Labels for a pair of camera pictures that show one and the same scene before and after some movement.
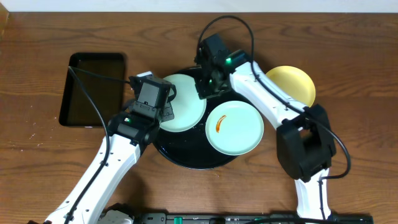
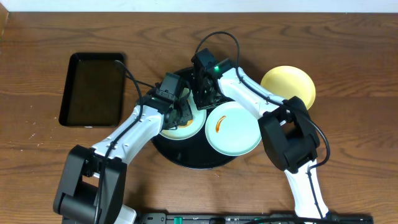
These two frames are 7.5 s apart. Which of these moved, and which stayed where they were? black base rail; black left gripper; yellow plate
Moved: black left gripper
Stayed: black base rail; yellow plate
